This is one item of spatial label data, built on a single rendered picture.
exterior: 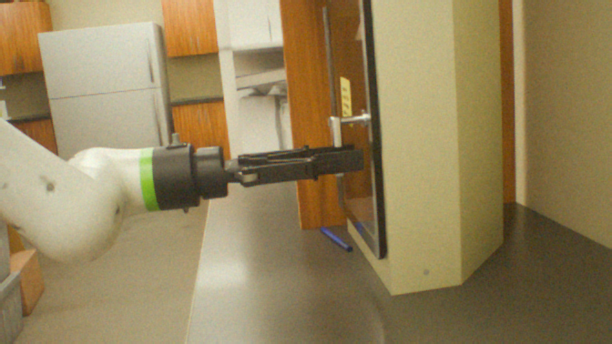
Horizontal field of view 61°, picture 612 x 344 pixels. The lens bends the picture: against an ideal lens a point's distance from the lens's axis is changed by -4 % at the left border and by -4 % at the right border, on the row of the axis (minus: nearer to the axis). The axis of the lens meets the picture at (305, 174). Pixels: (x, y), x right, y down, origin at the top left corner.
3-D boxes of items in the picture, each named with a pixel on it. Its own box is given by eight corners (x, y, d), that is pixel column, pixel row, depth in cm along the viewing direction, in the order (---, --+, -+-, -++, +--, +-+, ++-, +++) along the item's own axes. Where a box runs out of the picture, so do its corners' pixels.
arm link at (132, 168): (64, 144, 79) (78, 211, 82) (35, 167, 67) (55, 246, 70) (157, 133, 80) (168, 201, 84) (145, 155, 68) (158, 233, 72)
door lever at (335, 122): (370, 175, 79) (366, 171, 82) (365, 110, 77) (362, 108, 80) (334, 178, 79) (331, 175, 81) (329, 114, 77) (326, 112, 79)
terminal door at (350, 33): (345, 208, 109) (329, 4, 100) (385, 263, 79) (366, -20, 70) (341, 209, 108) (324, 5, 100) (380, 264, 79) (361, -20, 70)
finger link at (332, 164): (302, 161, 76) (305, 165, 73) (338, 157, 76) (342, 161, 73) (303, 172, 76) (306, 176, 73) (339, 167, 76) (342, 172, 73)
